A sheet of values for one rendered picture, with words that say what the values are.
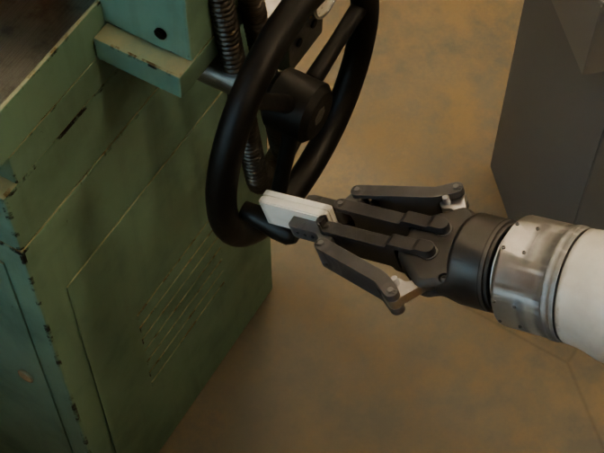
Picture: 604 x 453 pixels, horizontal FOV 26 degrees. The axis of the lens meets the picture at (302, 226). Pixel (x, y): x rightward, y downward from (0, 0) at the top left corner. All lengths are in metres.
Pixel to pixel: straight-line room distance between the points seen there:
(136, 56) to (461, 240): 0.36
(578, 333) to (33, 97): 0.51
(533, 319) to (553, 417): 1.00
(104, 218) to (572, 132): 0.68
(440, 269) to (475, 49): 1.35
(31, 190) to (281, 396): 0.82
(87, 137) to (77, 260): 0.16
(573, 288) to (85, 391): 0.77
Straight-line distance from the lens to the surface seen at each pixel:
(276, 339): 2.01
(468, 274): 1.01
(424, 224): 1.06
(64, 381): 1.51
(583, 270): 0.96
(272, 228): 1.16
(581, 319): 0.96
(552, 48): 1.80
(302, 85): 1.20
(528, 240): 0.99
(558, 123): 1.82
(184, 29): 1.15
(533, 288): 0.98
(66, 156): 1.26
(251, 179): 1.37
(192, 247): 1.64
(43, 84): 1.17
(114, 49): 1.20
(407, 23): 2.39
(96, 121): 1.28
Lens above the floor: 1.77
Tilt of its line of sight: 57 degrees down
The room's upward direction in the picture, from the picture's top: straight up
